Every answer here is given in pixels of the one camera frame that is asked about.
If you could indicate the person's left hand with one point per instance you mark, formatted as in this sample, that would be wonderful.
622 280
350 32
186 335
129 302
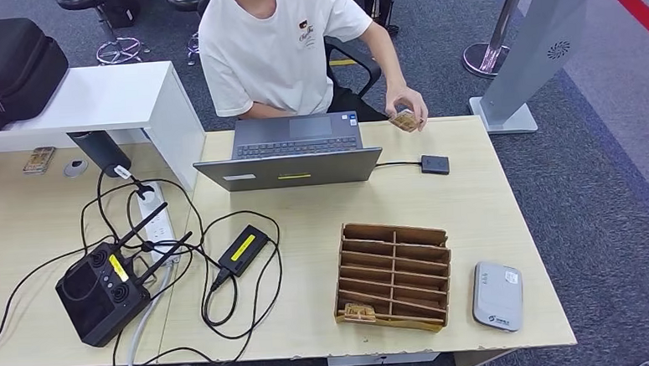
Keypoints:
409 100

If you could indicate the gold hotel key card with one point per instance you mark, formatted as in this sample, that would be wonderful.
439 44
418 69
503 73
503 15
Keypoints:
360 312
404 122
39 160

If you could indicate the person's left forearm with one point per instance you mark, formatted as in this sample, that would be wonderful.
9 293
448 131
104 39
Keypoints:
385 62

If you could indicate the person's right forearm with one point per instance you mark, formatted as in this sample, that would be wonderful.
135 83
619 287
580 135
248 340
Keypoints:
254 111

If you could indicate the person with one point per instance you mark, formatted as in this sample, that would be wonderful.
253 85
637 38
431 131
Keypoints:
273 56

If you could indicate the wooden slotted card rack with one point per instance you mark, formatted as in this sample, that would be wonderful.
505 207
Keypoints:
393 278

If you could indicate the grey white card reader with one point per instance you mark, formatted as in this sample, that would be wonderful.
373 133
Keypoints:
497 297

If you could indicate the black office chair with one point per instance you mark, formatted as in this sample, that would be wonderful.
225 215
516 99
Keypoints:
371 68

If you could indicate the small black box device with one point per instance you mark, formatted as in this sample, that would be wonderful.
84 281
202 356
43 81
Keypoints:
435 165

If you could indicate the black humanoid robot legs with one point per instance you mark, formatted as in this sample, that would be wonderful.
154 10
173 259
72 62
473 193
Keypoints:
382 3

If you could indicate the grey laptop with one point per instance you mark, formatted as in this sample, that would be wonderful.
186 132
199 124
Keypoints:
293 171

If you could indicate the grey slanted kiosk stand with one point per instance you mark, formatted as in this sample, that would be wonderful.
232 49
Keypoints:
534 43

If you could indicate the black adapter with yellow label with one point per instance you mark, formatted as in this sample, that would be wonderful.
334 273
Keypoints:
243 250

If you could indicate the white under-desk drawer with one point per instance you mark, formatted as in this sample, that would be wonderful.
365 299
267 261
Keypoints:
384 359

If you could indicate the white power strip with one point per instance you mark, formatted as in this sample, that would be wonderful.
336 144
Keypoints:
157 228

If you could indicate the black box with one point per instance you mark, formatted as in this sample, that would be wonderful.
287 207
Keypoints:
122 10

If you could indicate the white desk shelf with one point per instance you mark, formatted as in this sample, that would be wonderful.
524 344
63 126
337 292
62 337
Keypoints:
103 99

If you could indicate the black cylinder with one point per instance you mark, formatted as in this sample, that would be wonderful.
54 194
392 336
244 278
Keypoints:
98 151

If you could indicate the black controller with antennas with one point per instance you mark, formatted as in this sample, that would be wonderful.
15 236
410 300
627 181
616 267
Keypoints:
96 303

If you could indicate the black hard carry case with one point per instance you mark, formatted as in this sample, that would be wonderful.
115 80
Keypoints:
7 70

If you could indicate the chrome stanchion post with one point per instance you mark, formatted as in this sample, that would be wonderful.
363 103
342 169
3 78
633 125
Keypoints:
484 59

